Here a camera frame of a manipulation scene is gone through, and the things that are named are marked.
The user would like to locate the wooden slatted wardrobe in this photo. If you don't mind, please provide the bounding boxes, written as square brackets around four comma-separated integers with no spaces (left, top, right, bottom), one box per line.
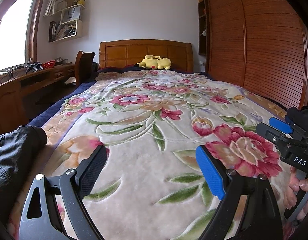
[196,0,308,113]

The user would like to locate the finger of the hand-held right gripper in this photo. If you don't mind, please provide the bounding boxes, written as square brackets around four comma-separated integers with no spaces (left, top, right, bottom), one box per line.
[256,122,290,146]
[269,106,308,140]

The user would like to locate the wooden chair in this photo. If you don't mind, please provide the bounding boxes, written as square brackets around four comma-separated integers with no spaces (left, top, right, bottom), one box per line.
[75,51,96,86]

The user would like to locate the window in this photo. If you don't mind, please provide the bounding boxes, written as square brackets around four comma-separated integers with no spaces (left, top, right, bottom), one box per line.
[0,0,45,73]

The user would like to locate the black device on desk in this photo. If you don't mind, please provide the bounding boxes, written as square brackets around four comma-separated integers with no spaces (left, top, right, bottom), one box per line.
[25,61,44,74]

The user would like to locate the wooden bed headboard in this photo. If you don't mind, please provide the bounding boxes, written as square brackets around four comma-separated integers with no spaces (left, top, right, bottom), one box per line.
[99,39,194,73]

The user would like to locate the white wall shelf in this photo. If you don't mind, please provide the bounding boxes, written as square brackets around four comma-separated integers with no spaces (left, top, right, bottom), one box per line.
[48,4,86,43]

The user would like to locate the wooden desk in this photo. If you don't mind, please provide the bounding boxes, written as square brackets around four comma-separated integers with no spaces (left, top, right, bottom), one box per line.
[0,64,77,136]

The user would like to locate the red basket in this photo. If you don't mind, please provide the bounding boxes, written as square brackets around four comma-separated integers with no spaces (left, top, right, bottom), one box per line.
[41,60,56,70]

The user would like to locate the black coat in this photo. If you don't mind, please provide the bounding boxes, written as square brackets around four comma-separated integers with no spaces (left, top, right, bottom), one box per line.
[0,126,48,227]

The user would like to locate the grey paper bag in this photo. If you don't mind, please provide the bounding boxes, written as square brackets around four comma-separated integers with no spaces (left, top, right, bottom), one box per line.
[62,6,81,22]

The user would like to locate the floral blanket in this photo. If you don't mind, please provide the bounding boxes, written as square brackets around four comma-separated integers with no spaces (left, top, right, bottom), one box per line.
[9,69,308,240]

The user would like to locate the black binders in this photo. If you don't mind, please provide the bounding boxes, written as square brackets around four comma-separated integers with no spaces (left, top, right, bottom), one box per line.
[49,21,57,42]

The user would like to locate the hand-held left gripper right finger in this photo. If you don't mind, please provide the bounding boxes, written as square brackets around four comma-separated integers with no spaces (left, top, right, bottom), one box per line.
[195,144,285,240]

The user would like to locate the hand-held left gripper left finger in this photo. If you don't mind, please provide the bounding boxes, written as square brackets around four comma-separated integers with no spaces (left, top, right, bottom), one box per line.
[19,144,108,240]

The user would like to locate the yellow plush toy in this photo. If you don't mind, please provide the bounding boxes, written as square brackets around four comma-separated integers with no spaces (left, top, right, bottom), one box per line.
[133,54,172,71]

